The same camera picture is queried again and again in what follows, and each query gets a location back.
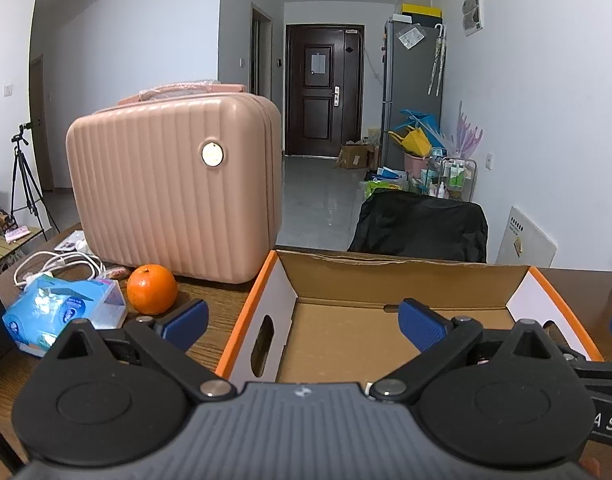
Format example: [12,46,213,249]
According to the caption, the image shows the yellow and black box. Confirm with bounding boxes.
[401,3,443,23]

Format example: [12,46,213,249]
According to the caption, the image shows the brown carton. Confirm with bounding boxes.
[334,142,377,171]

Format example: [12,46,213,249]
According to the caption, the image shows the white board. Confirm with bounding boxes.
[496,206,558,268]

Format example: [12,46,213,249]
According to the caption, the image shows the yellow bag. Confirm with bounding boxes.
[388,127,432,157]

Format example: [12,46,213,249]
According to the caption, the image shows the orange fruit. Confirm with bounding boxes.
[126,264,178,316]

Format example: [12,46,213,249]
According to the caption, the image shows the white wall panel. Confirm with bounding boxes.
[462,0,485,37]

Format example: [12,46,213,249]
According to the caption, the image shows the black camera tripod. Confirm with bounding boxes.
[11,122,54,241]

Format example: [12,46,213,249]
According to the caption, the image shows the clear plastic document bag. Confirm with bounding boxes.
[397,25,426,51]

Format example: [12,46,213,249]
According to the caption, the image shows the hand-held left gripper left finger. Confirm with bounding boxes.
[48,299,237,402]

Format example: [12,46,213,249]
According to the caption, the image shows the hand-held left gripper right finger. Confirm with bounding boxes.
[368,298,572,403]

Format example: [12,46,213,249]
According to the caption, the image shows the pink bucket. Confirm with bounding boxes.
[403,152,429,178]

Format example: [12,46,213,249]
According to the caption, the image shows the white power cable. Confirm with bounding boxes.
[13,250,107,291]

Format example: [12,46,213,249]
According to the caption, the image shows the wooden slatted folding table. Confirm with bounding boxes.
[0,227,44,276]

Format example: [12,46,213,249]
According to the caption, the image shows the white power strip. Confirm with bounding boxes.
[53,237,92,256]

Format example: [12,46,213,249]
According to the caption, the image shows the dark brown entrance door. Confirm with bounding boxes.
[285,24,365,157]

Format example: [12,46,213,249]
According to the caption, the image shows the pink ribbed suitcase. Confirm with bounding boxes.
[66,80,284,283]

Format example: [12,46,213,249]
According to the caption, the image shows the orange-edged cardboard box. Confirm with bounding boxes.
[215,249,607,386]

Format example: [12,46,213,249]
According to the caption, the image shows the grey refrigerator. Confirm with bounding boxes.
[381,16,444,171]

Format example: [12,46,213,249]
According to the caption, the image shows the green packets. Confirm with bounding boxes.
[361,167,409,196]

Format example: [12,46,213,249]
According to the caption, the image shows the white folded umbrella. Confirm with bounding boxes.
[427,23,446,97]

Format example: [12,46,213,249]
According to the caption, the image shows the black bag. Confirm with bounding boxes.
[347,191,488,263]

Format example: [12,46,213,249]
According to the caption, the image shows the lilac plastic hangers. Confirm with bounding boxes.
[443,101,483,158]

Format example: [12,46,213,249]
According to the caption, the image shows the metal cart with bottles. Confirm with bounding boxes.
[426,147,478,201]

